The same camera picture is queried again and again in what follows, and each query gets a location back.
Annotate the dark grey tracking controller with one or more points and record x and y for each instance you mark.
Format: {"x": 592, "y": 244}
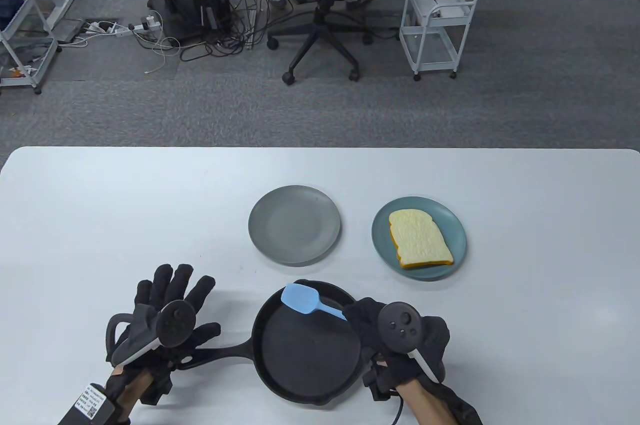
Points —
{"x": 172, "y": 327}
{"x": 400, "y": 322}

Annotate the black cast iron skillet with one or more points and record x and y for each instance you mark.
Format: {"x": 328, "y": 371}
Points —
{"x": 300, "y": 345}

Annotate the dark blue bag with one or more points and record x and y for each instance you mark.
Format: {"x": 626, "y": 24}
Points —
{"x": 7, "y": 10}

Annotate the person's right hand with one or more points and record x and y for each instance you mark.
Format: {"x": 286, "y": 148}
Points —
{"x": 370, "y": 325}

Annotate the white device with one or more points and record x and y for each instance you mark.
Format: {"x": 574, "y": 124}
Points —
{"x": 452, "y": 9}

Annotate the person's left forearm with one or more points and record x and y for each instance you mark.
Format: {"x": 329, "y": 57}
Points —
{"x": 132, "y": 387}

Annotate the black labelled wrist module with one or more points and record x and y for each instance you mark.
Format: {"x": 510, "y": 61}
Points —
{"x": 87, "y": 405}

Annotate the person's right forearm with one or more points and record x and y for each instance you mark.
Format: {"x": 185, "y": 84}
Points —
{"x": 425, "y": 402}

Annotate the teal plate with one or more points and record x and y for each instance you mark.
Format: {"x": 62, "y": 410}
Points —
{"x": 382, "y": 240}

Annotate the toast slice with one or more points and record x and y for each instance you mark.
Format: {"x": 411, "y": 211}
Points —
{"x": 420, "y": 240}

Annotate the white rolling cart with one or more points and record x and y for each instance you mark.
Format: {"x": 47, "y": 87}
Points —
{"x": 429, "y": 52}

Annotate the light blue dessert shovel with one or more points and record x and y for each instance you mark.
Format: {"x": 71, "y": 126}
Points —
{"x": 300, "y": 297}

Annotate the grey plate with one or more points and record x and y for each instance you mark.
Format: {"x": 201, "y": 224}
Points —
{"x": 295, "y": 225}

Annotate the person's left hand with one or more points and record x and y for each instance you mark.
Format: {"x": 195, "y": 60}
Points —
{"x": 170, "y": 290}

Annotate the black floor outlet box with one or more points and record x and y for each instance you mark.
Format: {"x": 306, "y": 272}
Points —
{"x": 75, "y": 30}

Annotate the white metal rack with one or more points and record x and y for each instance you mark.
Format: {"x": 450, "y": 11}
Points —
{"x": 20, "y": 82}

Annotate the white power strip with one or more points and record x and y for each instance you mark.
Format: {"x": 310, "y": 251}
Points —
{"x": 123, "y": 31}

